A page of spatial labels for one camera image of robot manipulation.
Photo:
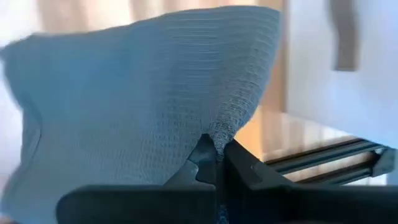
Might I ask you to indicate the dark grey towel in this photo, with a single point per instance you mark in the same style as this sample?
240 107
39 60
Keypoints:
140 93

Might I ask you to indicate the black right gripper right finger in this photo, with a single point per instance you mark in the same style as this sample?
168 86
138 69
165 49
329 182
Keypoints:
311 207

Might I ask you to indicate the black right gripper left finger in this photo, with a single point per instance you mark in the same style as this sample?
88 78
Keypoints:
140 205

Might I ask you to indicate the black metal rig frame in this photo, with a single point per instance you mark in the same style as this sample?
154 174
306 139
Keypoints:
326 155

